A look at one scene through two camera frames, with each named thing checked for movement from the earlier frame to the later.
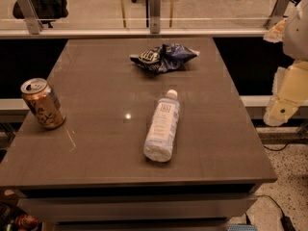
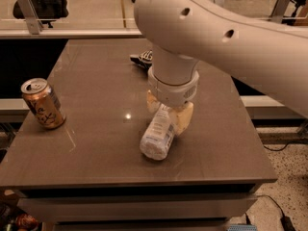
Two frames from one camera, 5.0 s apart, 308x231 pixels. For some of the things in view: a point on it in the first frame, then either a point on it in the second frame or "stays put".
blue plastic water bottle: [161, 135] stays put
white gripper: [296, 38] → [171, 91]
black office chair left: [48, 1] stays put
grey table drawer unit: [138, 207] stays put
